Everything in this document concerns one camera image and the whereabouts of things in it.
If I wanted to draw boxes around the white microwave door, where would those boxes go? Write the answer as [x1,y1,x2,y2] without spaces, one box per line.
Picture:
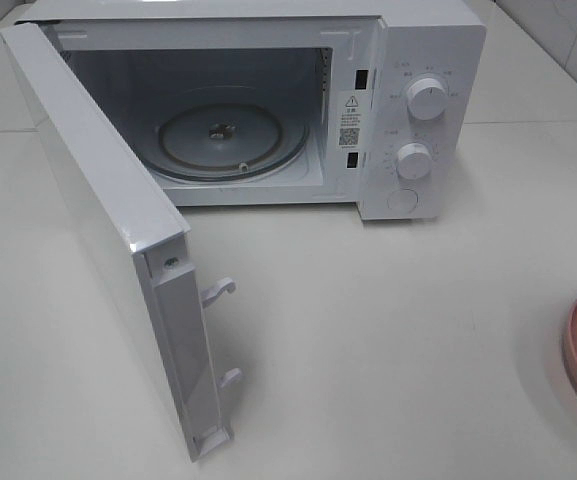
[1,23,242,460]

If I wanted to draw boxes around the white microwave knob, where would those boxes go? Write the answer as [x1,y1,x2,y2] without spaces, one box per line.
[405,74,448,121]
[395,142,433,181]

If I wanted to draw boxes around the round white door button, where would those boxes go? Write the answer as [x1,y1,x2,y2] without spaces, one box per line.
[387,189,419,216]

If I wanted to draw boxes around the glass microwave turntable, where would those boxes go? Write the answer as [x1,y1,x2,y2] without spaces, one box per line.
[133,86,310,183]

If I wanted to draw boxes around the white microwave oven body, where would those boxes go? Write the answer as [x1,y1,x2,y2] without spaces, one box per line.
[12,1,486,221]

